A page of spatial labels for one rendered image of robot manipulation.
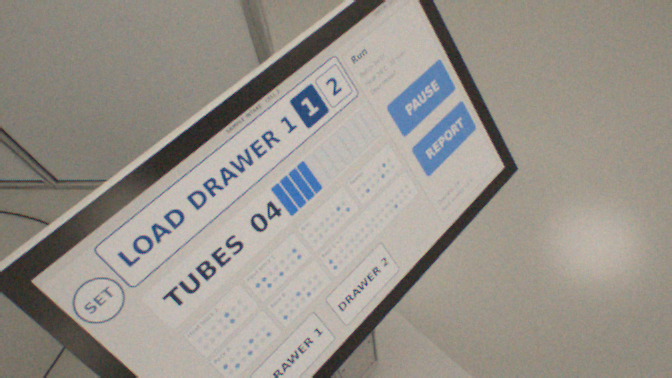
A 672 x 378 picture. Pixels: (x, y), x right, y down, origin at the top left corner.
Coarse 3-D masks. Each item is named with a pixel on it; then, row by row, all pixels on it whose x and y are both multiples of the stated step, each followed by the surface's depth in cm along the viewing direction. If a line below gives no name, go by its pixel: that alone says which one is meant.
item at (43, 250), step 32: (352, 0) 52; (384, 0) 53; (320, 32) 50; (448, 32) 58; (288, 64) 48; (224, 96) 47; (256, 96) 47; (480, 96) 61; (192, 128) 44; (160, 160) 43; (512, 160) 65; (96, 192) 43; (128, 192) 42; (64, 224) 40; (96, 224) 41; (32, 256) 39; (0, 288) 38; (32, 288) 39; (64, 320) 41; (96, 352) 42; (352, 352) 55
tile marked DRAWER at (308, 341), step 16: (304, 320) 52; (320, 320) 53; (288, 336) 51; (304, 336) 52; (320, 336) 53; (272, 352) 50; (288, 352) 51; (304, 352) 52; (320, 352) 53; (256, 368) 49; (272, 368) 50; (288, 368) 51; (304, 368) 52
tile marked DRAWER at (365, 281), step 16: (368, 256) 55; (384, 256) 56; (352, 272) 54; (368, 272) 55; (384, 272) 56; (336, 288) 53; (352, 288) 54; (368, 288) 55; (336, 304) 53; (352, 304) 54; (368, 304) 56; (352, 320) 55
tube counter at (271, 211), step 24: (360, 120) 53; (336, 144) 52; (360, 144) 53; (312, 168) 51; (336, 168) 52; (264, 192) 48; (288, 192) 49; (312, 192) 51; (240, 216) 47; (264, 216) 48; (288, 216) 50; (264, 240) 49
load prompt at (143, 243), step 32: (288, 96) 48; (320, 96) 50; (352, 96) 52; (256, 128) 47; (288, 128) 49; (320, 128) 51; (224, 160) 46; (256, 160) 47; (192, 192) 45; (224, 192) 46; (128, 224) 42; (160, 224) 44; (192, 224) 45; (128, 256) 42; (160, 256) 44
